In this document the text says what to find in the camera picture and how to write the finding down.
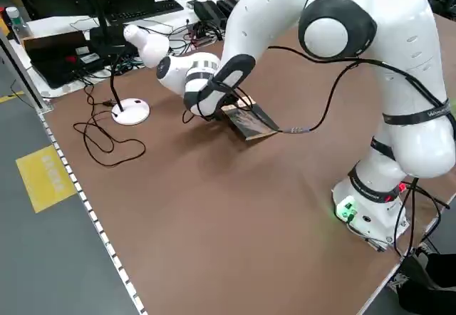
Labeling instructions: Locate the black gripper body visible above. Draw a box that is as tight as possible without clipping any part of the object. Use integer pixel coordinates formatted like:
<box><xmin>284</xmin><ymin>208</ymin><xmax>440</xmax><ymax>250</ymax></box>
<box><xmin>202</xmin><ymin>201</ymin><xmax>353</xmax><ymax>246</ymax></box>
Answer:
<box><xmin>199</xmin><ymin>93</ymin><xmax>250</xmax><ymax>123</ymax></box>

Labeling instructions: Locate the dark book with hands cover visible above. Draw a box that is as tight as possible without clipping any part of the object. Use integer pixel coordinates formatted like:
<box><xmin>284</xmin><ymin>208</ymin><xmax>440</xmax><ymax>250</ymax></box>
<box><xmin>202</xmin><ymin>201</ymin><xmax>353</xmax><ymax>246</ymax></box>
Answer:
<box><xmin>219</xmin><ymin>95</ymin><xmax>281</xmax><ymax>142</ymax></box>

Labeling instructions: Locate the white desk lamp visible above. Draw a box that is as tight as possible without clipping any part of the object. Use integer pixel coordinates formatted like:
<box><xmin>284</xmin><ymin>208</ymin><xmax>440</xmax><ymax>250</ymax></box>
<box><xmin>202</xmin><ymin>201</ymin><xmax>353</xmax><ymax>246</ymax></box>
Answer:
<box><xmin>106</xmin><ymin>24</ymin><xmax>170</xmax><ymax>126</ymax></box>

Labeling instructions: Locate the black keyboard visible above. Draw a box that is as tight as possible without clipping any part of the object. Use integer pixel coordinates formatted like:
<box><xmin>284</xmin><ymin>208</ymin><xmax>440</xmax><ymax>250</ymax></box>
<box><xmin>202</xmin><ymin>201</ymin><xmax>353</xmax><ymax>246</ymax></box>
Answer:
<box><xmin>105</xmin><ymin>0</ymin><xmax>185</xmax><ymax>23</ymax></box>

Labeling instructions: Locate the dark box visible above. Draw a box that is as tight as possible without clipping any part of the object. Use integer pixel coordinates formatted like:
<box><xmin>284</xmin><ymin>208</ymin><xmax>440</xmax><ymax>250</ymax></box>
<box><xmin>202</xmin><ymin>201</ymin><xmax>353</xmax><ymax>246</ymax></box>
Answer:
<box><xmin>23</xmin><ymin>31</ymin><xmax>110</xmax><ymax>90</ymax></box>

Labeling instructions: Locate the person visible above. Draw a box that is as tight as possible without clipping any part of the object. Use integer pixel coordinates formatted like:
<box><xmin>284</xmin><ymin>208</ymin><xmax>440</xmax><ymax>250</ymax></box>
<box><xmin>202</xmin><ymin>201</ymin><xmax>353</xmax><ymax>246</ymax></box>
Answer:
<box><xmin>397</xmin><ymin>247</ymin><xmax>456</xmax><ymax>313</ymax></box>

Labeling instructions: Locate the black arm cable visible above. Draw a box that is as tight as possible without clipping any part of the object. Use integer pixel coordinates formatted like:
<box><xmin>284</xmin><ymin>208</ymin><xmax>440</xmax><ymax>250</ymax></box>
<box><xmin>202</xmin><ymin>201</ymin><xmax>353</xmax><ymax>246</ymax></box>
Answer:
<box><xmin>181</xmin><ymin>46</ymin><xmax>450</xmax><ymax>209</ymax></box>

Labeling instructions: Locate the black lamp cable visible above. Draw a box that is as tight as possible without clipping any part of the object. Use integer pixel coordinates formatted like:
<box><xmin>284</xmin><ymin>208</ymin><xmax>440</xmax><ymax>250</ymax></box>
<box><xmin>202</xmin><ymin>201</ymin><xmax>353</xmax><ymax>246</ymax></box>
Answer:
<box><xmin>73</xmin><ymin>85</ymin><xmax>147</xmax><ymax>169</ymax></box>

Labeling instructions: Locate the silver aluminium frame rail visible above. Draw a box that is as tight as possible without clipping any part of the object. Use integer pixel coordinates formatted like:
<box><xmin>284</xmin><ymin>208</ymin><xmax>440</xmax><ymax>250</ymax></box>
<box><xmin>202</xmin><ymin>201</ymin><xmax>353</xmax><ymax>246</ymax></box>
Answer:
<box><xmin>0</xmin><ymin>29</ymin><xmax>54</xmax><ymax>113</ymax></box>

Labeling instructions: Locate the black base cable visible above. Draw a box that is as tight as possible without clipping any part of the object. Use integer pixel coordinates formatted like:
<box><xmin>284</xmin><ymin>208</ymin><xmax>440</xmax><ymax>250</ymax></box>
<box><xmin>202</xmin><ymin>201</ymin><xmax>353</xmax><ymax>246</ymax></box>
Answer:
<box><xmin>391</xmin><ymin>177</ymin><xmax>452</xmax><ymax>259</ymax></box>

